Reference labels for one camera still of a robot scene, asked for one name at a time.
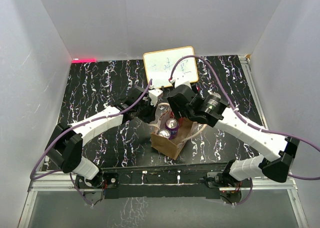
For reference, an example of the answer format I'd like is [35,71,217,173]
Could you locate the purple soda can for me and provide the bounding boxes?
[165,118,179,139]
[209,93,221,101]
[158,129,171,139]

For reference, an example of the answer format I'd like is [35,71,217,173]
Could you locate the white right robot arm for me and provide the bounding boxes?
[167,85,300,187]

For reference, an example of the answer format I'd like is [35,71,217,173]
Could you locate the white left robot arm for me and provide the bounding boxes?
[46,87,163,188]

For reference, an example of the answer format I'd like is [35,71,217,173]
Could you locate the yellow framed whiteboard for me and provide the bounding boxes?
[143,46,199,88]

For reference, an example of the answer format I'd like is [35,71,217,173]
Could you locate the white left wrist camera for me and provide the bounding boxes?
[148,88,163,107]

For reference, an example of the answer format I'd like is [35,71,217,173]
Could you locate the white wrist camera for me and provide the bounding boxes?
[168,73,191,88]
[148,88,163,107]

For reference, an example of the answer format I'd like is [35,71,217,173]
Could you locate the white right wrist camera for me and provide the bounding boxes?
[168,73,191,88]

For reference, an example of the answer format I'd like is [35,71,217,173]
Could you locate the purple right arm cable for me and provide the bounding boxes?
[169,55,320,208]

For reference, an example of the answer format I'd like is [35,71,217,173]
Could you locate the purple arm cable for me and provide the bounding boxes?
[169,55,320,208]
[29,78,153,207]

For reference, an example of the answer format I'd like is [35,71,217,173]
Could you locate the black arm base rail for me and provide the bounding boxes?
[75,163,253,200]

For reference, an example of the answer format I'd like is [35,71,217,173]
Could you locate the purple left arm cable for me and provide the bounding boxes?
[29,78,153,207]

